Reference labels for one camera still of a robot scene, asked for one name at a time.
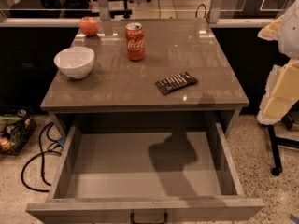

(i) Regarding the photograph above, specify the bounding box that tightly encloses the red coke can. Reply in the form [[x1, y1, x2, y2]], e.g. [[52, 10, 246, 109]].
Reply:
[[125, 22, 145, 61]]

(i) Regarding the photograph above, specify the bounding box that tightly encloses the dark chocolate bar wrapper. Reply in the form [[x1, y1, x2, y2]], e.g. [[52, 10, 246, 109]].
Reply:
[[155, 72, 198, 95]]

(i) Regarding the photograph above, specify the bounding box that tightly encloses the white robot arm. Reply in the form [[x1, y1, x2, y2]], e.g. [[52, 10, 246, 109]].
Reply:
[[257, 0, 299, 125]]

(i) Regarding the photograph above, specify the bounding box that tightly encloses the black drawer handle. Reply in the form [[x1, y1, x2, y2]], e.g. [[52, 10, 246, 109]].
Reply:
[[130, 212, 168, 224]]

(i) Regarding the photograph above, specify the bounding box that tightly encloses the grey cabinet with glossy top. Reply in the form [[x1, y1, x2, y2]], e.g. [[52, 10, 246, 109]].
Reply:
[[41, 19, 249, 135]]

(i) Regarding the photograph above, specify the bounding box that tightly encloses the white ceramic bowl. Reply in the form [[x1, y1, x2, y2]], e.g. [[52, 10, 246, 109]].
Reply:
[[54, 47, 95, 79]]

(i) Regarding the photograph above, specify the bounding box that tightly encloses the black wire basket with items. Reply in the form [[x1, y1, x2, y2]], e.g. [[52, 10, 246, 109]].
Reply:
[[0, 109, 36, 156]]

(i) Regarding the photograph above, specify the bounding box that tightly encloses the black stand leg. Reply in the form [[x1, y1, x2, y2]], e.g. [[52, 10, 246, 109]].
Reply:
[[267, 125, 299, 176]]

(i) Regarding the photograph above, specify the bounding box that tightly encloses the open grey top drawer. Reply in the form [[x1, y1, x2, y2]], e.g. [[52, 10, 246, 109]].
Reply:
[[26, 124, 264, 224]]

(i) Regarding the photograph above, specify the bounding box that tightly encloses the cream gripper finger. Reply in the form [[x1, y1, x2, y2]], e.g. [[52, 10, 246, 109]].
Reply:
[[257, 59, 299, 125], [258, 15, 283, 41]]

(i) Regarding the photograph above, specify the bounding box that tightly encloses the red apple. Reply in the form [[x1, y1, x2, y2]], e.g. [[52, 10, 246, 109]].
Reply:
[[79, 17, 98, 36]]

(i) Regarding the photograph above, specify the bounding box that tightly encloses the black floor cable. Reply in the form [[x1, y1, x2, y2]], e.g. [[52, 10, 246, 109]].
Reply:
[[21, 121, 64, 193]]

